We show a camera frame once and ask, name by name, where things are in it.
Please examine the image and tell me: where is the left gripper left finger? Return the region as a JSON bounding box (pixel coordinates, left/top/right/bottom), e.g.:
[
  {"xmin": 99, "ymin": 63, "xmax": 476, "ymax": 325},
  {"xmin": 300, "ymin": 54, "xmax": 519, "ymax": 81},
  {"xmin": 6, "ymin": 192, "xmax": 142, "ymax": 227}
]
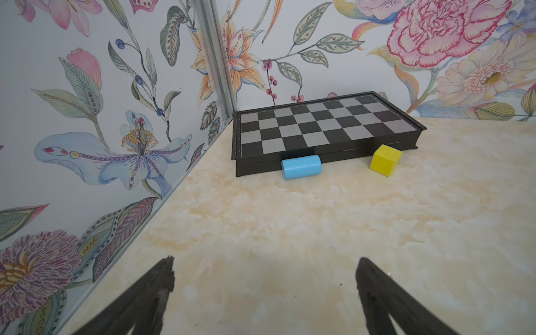
[{"xmin": 75, "ymin": 256, "xmax": 175, "ymax": 334}]

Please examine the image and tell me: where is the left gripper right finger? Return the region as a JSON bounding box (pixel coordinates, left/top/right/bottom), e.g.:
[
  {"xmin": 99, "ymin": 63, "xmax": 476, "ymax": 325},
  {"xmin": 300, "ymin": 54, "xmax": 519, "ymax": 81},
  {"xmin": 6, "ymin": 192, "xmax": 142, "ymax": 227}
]
[{"xmin": 355, "ymin": 258, "xmax": 456, "ymax": 334}]

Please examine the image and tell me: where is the yellow cube block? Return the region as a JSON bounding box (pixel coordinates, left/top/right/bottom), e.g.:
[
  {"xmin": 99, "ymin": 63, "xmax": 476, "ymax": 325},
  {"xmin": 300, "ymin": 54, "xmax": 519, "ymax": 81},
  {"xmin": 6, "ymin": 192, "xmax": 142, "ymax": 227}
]
[{"xmin": 369, "ymin": 145, "xmax": 402, "ymax": 177}]

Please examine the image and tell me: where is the light blue cylinder block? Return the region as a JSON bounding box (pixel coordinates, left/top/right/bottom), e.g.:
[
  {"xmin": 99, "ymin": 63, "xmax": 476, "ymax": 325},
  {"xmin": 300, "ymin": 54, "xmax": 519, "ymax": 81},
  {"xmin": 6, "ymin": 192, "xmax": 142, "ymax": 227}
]
[{"xmin": 281, "ymin": 155, "xmax": 322, "ymax": 180}]

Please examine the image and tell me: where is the black grey chessboard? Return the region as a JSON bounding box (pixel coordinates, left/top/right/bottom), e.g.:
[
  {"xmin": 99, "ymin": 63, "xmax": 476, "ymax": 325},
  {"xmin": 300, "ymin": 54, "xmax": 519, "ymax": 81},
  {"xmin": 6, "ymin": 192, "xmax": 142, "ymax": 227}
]
[{"xmin": 232, "ymin": 92, "xmax": 426, "ymax": 177}]

